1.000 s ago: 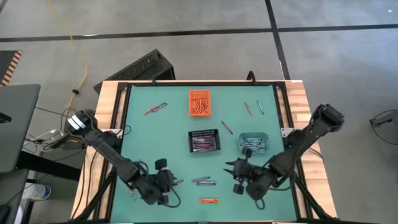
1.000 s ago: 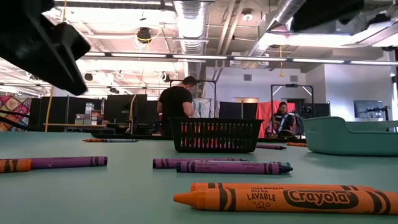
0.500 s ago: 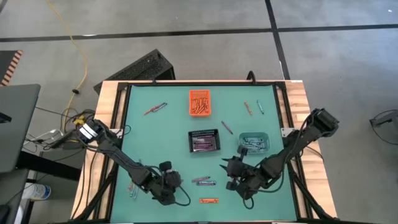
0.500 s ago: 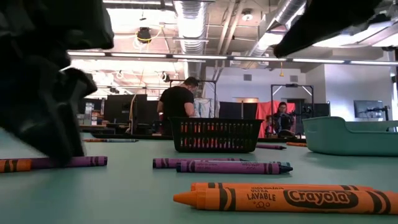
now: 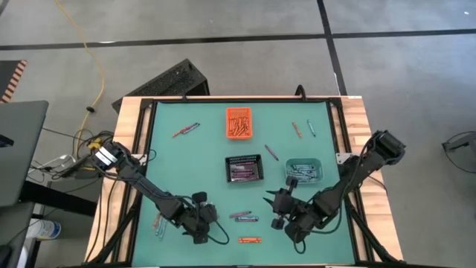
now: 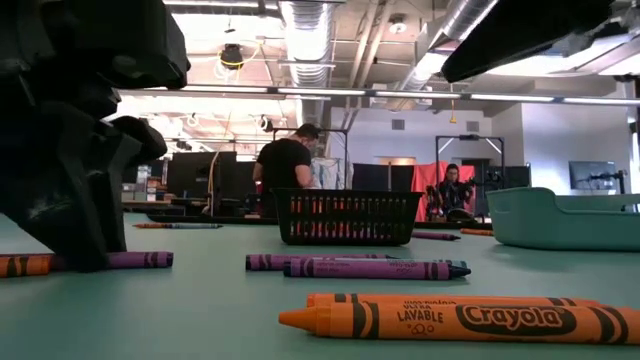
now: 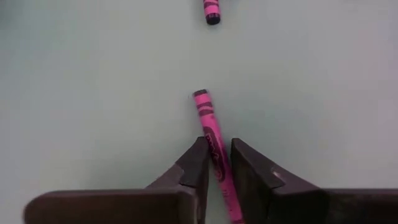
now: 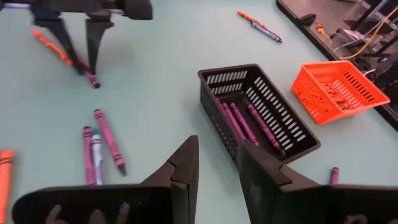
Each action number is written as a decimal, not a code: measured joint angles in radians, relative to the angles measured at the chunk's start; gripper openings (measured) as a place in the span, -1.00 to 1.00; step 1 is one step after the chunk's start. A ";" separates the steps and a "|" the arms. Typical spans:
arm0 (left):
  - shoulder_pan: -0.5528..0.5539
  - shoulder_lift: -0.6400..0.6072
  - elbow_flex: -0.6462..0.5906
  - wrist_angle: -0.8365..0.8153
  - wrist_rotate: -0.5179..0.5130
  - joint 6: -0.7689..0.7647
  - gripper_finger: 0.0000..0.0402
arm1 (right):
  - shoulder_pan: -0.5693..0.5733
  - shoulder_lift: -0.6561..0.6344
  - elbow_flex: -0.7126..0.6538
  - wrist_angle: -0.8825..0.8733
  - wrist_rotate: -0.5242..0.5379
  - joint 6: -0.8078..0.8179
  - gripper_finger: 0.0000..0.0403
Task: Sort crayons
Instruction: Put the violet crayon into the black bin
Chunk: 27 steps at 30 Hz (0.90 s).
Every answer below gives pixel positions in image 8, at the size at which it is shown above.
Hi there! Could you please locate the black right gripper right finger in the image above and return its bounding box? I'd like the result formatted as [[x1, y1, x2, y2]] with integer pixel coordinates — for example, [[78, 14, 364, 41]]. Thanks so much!
[[238, 139, 321, 224]]

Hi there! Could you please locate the green table mat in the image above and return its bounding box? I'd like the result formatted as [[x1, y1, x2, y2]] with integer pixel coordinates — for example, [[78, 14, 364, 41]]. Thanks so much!
[[0, 0, 398, 224]]

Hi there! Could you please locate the yellow power cable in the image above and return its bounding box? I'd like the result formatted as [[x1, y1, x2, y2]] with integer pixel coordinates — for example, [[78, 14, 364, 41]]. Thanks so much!
[[338, 6, 398, 62]]

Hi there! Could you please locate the orange slotted plastic basket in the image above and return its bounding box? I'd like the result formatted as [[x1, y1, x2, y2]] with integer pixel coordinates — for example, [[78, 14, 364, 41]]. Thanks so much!
[[291, 60, 391, 126]]

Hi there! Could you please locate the teal crayon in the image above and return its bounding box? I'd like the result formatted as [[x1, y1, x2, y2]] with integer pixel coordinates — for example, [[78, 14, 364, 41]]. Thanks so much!
[[91, 129, 104, 186]]

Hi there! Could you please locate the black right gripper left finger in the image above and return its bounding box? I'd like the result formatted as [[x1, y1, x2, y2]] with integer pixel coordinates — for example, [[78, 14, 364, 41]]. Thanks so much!
[[141, 135, 200, 224]]

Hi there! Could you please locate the black slotted plastic basket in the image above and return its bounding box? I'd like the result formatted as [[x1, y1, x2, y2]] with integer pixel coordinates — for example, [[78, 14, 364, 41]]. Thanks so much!
[[198, 63, 322, 166]]

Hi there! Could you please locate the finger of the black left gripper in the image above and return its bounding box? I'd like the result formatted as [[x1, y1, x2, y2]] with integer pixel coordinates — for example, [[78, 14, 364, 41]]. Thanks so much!
[[32, 18, 85, 76], [85, 19, 115, 75]]

